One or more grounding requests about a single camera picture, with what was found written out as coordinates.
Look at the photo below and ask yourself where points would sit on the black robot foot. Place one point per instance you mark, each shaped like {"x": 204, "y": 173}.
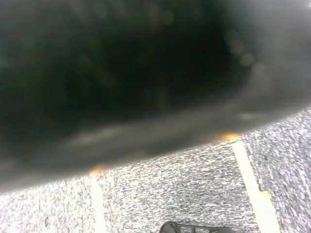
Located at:
{"x": 194, "y": 229}

